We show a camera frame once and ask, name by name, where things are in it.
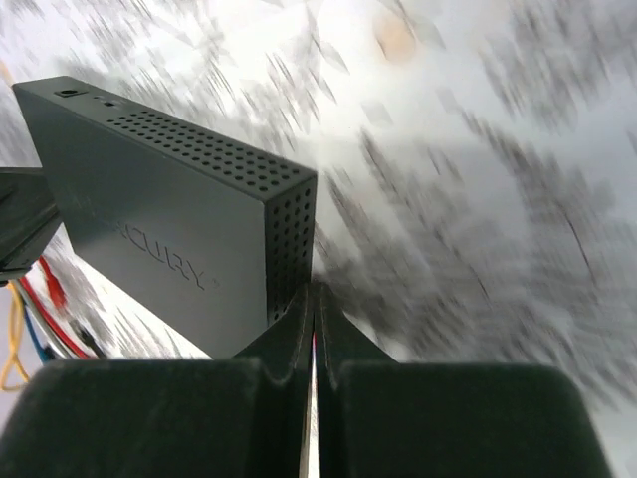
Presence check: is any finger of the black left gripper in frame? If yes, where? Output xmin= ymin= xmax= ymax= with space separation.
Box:
xmin=0 ymin=167 xmax=61 ymax=279

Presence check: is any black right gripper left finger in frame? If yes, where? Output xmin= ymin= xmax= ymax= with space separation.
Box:
xmin=1 ymin=288 xmax=314 ymax=477

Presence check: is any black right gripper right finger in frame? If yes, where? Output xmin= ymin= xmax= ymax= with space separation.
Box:
xmin=318 ymin=285 xmax=611 ymax=477

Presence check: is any red ethernet cable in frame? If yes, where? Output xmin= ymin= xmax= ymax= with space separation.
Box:
xmin=19 ymin=256 xmax=96 ymax=359

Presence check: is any yellow ethernet cable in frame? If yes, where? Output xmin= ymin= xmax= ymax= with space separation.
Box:
xmin=0 ymin=283 xmax=31 ymax=392

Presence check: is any black ethernet cable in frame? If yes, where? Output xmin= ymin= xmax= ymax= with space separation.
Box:
xmin=72 ymin=318 xmax=108 ymax=359

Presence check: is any blue ethernet cable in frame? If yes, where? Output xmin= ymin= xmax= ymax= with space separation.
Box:
xmin=19 ymin=298 xmax=54 ymax=360

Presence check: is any black network switch box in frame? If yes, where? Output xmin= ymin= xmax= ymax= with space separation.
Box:
xmin=13 ymin=76 xmax=318 ymax=359

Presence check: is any floral tablecloth mat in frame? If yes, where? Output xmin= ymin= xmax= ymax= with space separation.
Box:
xmin=1 ymin=1 xmax=636 ymax=477

